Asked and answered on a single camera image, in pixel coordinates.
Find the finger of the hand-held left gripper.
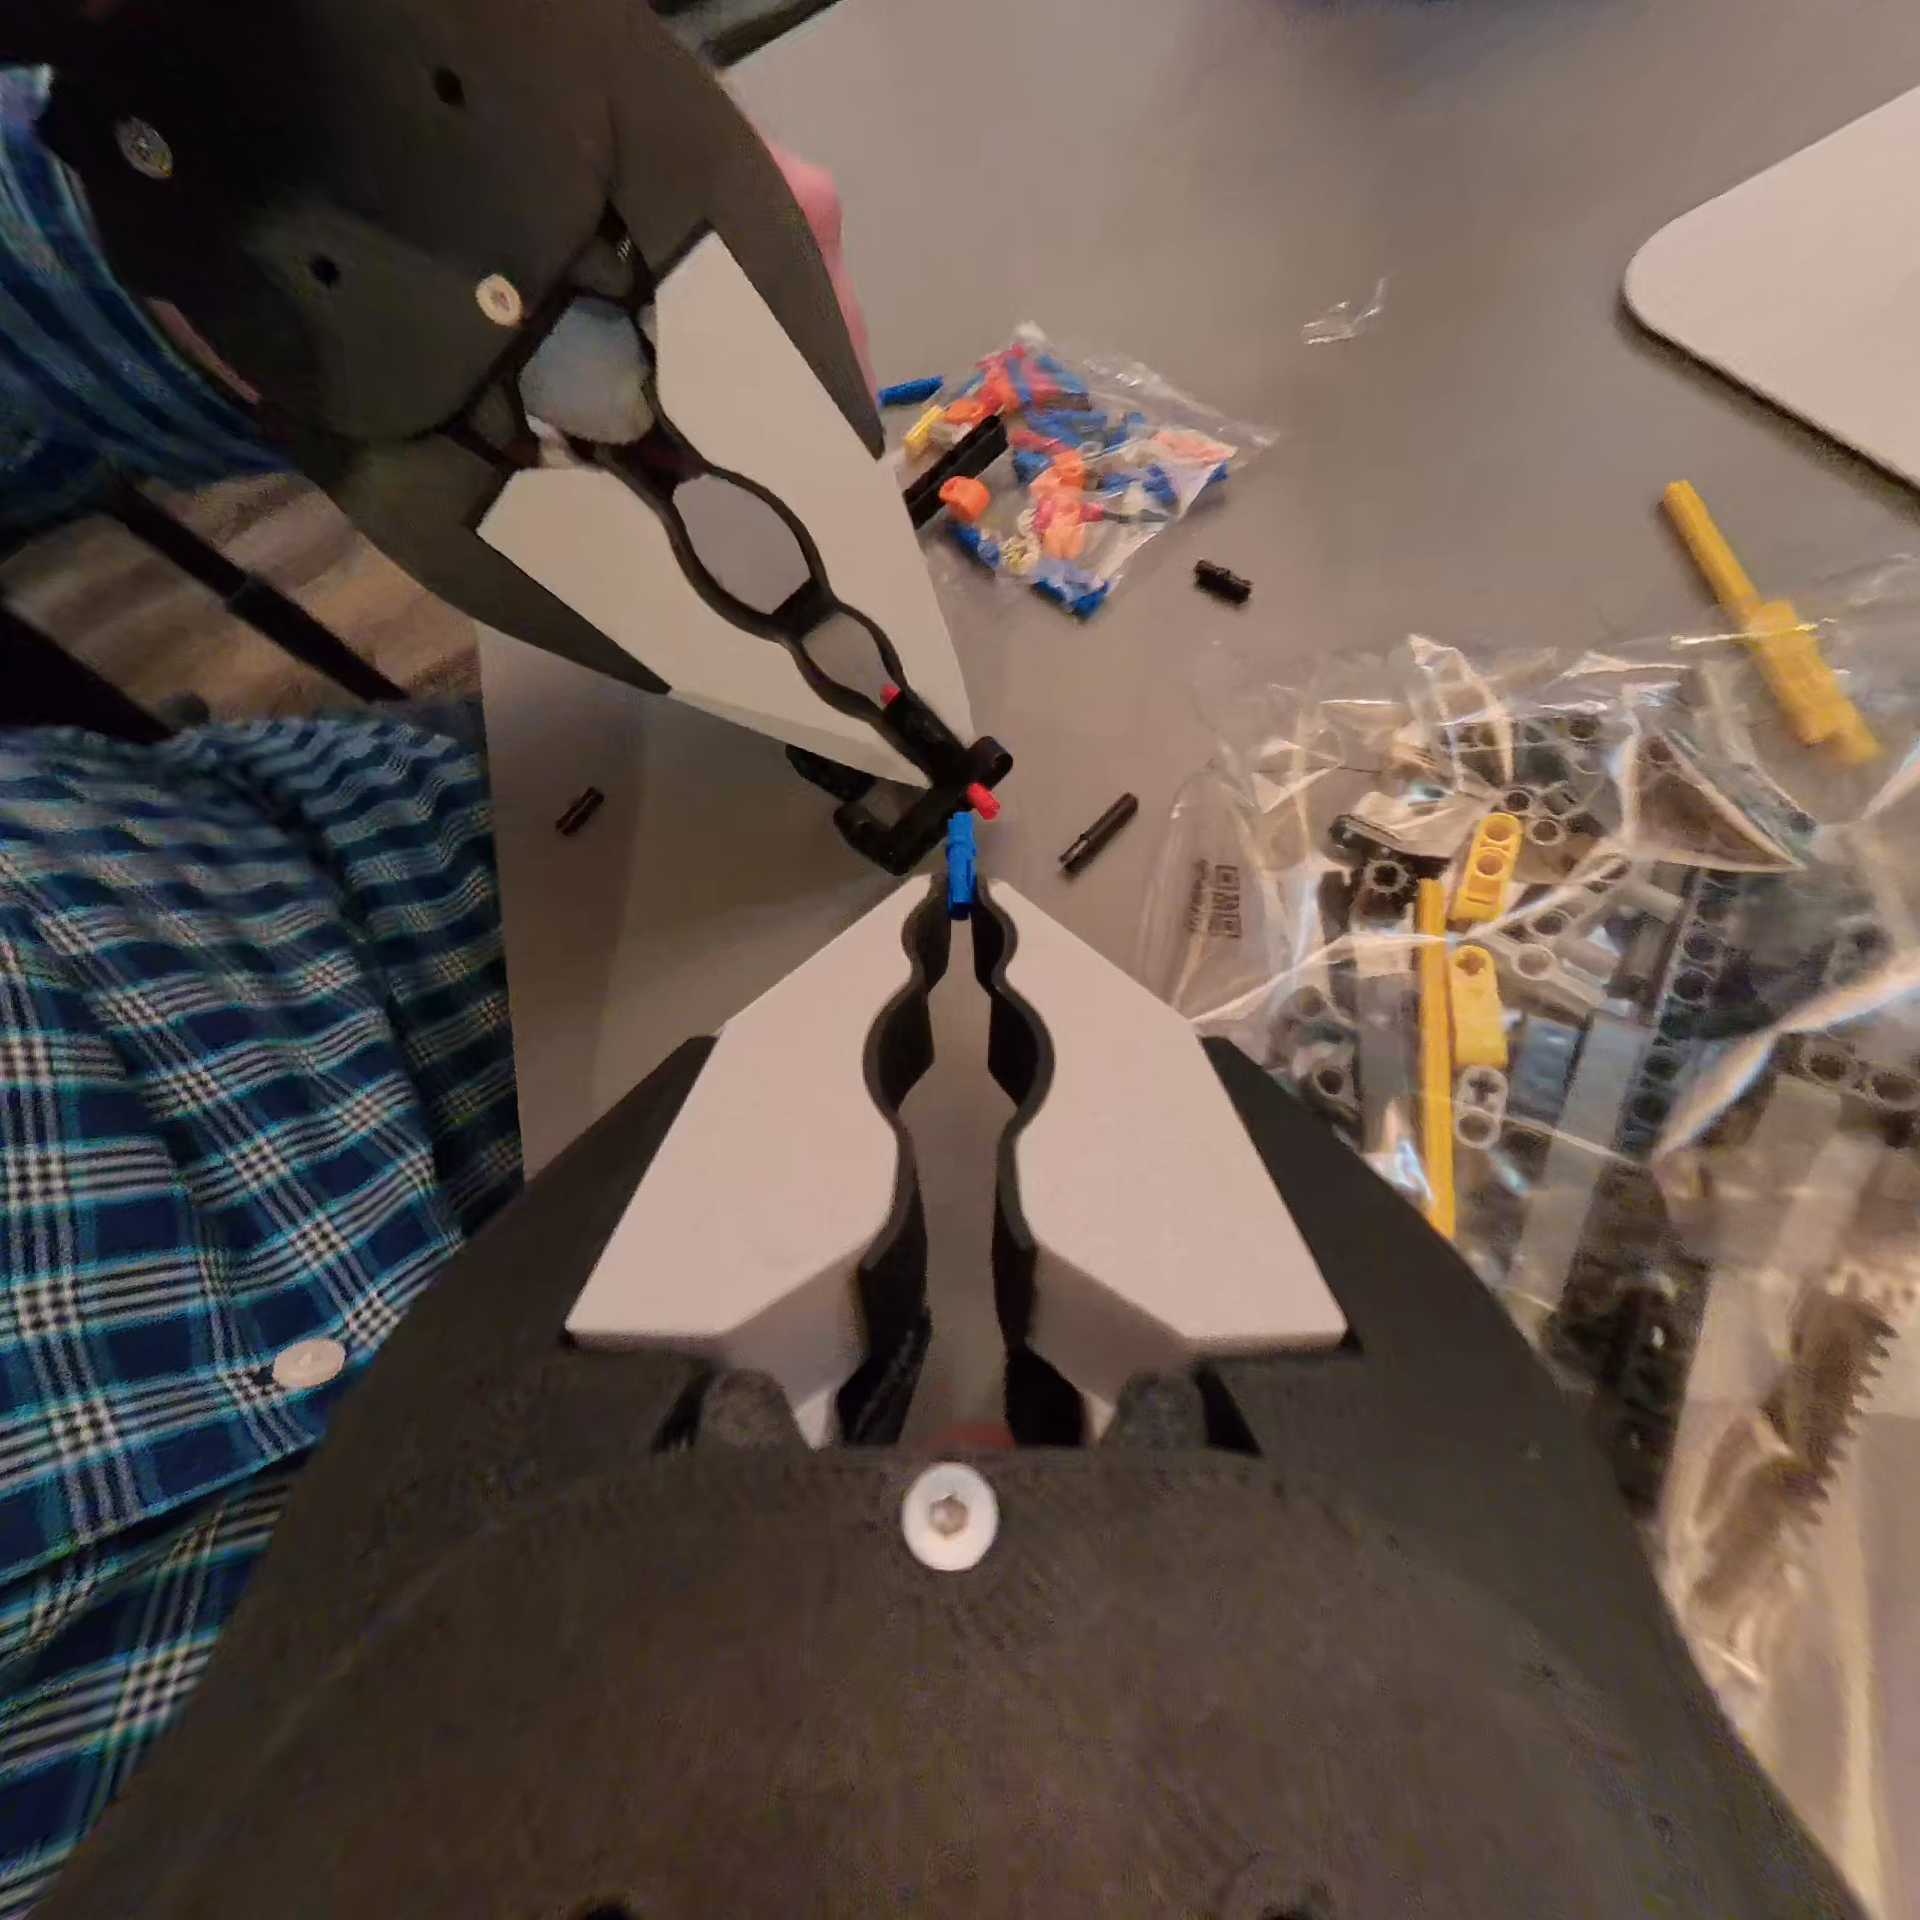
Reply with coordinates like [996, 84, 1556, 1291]
[576, 225, 976, 754]
[477, 345, 922, 786]

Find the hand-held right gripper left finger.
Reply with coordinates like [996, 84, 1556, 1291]
[568, 877, 935, 1444]

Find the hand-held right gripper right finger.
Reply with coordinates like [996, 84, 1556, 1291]
[979, 877, 1346, 1444]

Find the black lego beam assembly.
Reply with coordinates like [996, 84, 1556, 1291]
[786, 682, 1017, 881]

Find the long black lego beam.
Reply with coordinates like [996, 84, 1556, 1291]
[897, 416, 1017, 523]

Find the long yellow lego axle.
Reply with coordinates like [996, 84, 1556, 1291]
[1410, 877, 1466, 1241]

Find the yellow lego axle with connector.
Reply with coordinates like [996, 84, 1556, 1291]
[1658, 479, 1883, 768]

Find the person's left hand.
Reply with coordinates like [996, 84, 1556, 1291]
[751, 133, 875, 378]

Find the clear bag of colourful pieces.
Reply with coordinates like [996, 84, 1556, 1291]
[879, 321, 1280, 626]

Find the clear bag of grey pieces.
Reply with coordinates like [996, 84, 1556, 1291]
[1140, 557, 1920, 1877]

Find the blue plaid shirt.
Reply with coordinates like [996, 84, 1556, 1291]
[0, 66, 528, 1920]

